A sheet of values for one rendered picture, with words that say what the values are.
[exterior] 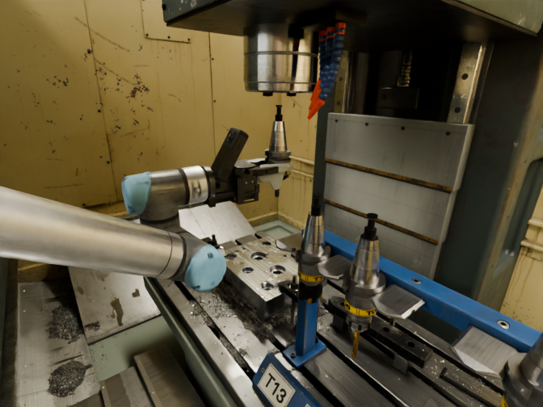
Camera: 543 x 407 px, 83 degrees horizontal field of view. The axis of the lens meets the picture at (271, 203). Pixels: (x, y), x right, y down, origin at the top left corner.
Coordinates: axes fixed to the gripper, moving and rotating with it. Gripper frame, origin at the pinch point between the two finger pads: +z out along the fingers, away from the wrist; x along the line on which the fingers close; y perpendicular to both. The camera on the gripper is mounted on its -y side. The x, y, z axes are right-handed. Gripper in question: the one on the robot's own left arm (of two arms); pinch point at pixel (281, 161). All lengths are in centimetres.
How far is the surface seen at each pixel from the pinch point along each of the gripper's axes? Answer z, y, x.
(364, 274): -9.6, 8.7, 35.1
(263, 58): -7.7, -22.1, 4.1
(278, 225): 68, 72, -99
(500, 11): 22.4, -28.9, 31.0
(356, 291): -10.9, 11.3, 35.1
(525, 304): 84, 55, 35
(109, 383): -45, 61, -18
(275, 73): -6.2, -19.3, 6.1
